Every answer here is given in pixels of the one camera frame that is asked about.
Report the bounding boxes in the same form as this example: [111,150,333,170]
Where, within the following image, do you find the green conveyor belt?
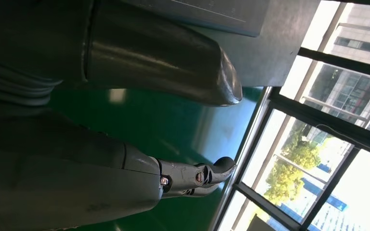
[49,86,265,231]

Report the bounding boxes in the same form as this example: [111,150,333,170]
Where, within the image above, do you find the dark window frame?
[209,0,370,231]

